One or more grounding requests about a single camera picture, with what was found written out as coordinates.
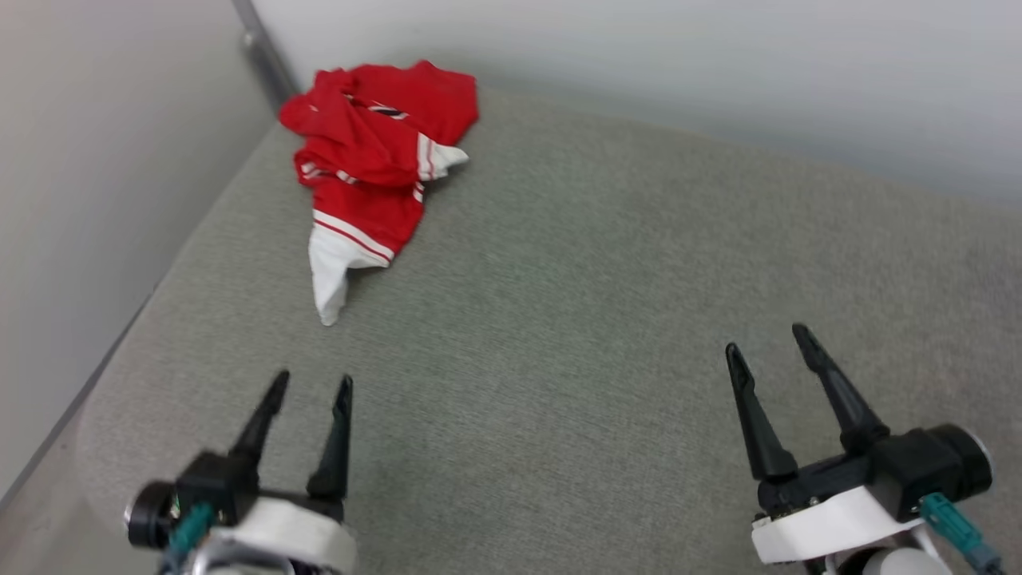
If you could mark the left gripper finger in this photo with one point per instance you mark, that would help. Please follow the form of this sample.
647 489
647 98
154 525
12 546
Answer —
257 431
335 447

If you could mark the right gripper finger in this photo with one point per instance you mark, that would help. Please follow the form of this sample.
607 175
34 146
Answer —
758 423
846 399

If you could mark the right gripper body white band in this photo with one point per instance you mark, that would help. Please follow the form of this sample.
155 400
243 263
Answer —
830 523

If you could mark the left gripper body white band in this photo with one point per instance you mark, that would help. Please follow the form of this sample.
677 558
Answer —
303 535

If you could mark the red garment with white trim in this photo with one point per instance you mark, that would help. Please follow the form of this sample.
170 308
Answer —
371 152

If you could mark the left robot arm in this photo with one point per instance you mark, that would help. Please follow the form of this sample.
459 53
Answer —
239 561

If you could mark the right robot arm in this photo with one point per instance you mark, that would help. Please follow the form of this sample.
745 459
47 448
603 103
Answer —
894 564

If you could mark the grey fabric sofa cushion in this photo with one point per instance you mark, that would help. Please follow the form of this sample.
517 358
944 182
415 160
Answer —
575 319

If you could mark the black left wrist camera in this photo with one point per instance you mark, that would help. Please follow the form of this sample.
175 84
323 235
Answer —
215 483

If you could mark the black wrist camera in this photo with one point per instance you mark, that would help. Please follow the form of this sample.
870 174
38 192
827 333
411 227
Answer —
215 483
918 467

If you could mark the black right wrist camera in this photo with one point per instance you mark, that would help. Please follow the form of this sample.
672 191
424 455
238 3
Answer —
918 467

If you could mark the grey metal rail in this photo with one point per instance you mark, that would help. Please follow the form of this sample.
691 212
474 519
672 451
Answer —
267 56

